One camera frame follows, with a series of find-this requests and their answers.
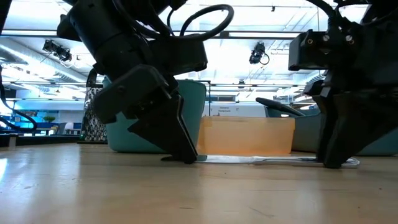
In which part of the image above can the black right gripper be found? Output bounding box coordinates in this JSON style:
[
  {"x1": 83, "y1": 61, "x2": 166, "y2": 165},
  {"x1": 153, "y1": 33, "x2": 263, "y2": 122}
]
[{"x1": 303, "y1": 6, "x2": 398, "y2": 169}]

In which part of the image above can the silver ventilation duct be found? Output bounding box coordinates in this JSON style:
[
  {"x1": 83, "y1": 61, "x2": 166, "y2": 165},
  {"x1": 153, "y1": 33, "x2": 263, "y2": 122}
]
[{"x1": 0, "y1": 37, "x2": 88, "y2": 84}]

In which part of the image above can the black ceiling camera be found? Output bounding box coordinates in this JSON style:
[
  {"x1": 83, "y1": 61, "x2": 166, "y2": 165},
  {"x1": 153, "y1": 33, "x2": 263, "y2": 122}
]
[
  {"x1": 248, "y1": 42, "x2": 271, "y2": 65},
  {"x1": 42, "y1": 39, "x2": 73, "y2": 63}
]

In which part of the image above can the light teal plastic bin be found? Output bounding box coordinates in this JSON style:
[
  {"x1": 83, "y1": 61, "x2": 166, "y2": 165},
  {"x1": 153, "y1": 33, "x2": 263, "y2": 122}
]
[{"x1": 102, "y1": 77, "x2": 207, "y2": 154}]

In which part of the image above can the right gripper cable loop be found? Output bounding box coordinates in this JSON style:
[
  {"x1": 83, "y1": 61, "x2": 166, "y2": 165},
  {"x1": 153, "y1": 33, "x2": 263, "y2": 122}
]
[{"x1": 306, "y1": 0, "x2": 340, "y2": 32}]

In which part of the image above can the orange translucent plastic bin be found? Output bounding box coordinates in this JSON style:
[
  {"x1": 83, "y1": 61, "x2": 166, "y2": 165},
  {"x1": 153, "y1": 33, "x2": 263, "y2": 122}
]
[{"x1": 196, "y1": 116, "x2": 295, "y2": 156}]

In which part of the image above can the thin black metal stand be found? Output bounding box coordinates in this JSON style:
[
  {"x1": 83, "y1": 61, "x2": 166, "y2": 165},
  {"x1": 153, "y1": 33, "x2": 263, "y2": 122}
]
[{"x1": 203, "y1": 80, "x2": 213, "y2": 117}]

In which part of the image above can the black overhead rig beam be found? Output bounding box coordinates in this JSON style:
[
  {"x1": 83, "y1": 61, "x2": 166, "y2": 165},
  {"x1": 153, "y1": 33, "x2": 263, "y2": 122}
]
[{"x1": 0, "y1": 29, "x2": 301, "y2": 40}]

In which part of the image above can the metal box grater black handle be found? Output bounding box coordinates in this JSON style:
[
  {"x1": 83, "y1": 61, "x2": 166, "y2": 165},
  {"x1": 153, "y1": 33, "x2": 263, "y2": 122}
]
[{"x1": 80, "y1": 67, "x2": 108, "y2": 143}]

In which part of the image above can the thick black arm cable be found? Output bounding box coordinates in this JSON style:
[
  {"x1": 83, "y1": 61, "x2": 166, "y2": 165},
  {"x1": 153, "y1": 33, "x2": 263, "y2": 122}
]
[{"x1": 0, "y1": 65, "x2": 39, "y2": 133}]

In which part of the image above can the silver butter knife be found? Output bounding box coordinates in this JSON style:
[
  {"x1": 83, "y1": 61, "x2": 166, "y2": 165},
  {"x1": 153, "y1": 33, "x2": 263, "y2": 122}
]
[{"x1": 195, "y1": 154, "x2": 361, "y2": 168}]

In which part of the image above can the dark blue-green plastic bin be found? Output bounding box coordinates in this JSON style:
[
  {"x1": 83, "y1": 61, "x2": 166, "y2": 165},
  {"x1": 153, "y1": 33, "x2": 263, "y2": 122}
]
[{"x1": 264, "y1": 105, "x2": 398, "y2": 157}]

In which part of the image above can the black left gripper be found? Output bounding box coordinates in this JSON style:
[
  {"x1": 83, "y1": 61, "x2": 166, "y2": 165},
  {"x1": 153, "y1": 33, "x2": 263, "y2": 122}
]
[{"x1": 92, "y1": 63, "x2": 198, "y2": 165}]

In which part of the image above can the white sign board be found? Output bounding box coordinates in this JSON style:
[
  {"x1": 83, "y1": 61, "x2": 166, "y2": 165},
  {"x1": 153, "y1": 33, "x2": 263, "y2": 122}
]
[{"x1": 203, "y1": 103, "x2": 267, "y2": 118}]

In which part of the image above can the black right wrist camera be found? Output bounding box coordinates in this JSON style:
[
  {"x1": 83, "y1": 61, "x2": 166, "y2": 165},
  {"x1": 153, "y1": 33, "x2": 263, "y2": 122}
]
[{"x1": 287, "y1": 29, "x2": 361, "y2": 72}]

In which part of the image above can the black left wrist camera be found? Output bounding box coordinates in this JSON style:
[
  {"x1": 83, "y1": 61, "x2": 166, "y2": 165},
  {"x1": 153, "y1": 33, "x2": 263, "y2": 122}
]
[{"x1": 148, "y1": 37, "x2": 208, "y2": 73}]

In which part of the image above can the black aluminium table frame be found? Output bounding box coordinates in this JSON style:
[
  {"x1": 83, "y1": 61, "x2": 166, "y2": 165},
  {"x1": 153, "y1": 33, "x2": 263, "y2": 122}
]
[{"x1": 0, "y1": 133, "x2": 82, "y2": 147}]

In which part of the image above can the left gripper cable loop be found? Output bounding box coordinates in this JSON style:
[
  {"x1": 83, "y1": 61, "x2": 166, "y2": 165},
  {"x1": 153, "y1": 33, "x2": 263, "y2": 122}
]
[{"x1": 166, "y1": 3, "x2": 235, "y2": 42}]

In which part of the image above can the gripper cable loop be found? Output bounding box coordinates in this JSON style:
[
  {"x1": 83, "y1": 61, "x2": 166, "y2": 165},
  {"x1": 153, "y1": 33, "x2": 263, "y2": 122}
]
[
  {"x1": 306, "y1": 0, "x2": 340, "y2": 32},
  {"x1": 166, "y1": 3, "x2": 235, "y2": 42}
]

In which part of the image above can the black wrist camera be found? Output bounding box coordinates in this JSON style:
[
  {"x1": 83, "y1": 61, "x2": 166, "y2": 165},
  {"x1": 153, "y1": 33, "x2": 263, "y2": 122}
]
[
  {"x1": 148, "y1": 37, "x2": 208, "y2": 73},
  {"x1": 287, "y1": 29, "x2": 361, "y2": 72}
]

